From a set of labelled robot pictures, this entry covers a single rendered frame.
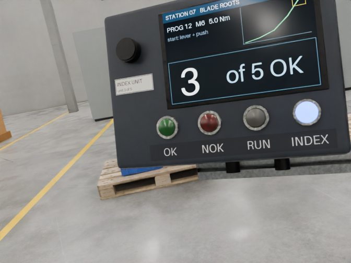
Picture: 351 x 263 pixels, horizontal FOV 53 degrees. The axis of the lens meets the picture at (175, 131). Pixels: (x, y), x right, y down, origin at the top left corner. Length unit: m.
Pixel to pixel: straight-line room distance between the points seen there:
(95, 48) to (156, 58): 7.37
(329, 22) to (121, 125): 0.25
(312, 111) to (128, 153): 0.21
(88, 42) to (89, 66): 0.50
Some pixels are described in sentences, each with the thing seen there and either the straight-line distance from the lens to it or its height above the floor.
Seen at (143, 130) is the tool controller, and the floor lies 1.12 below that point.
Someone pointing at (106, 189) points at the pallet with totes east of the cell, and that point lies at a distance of 3.29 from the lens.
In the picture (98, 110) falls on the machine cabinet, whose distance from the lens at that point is 7.90.
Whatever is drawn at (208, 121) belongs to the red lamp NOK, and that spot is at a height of 1.12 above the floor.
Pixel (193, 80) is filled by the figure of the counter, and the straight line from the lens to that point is 0.39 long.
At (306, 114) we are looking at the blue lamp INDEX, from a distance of 0.36.
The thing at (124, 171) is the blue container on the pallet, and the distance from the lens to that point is 3.33.
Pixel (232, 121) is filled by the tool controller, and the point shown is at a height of 1.11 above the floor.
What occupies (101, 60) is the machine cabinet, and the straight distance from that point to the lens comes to 7.76.
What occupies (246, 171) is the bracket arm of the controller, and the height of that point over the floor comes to 1.03.
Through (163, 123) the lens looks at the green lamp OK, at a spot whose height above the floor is 1.12.
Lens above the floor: 1.20
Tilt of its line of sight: 13 degrees down
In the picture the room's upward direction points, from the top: 11 degrees counter-clockwise
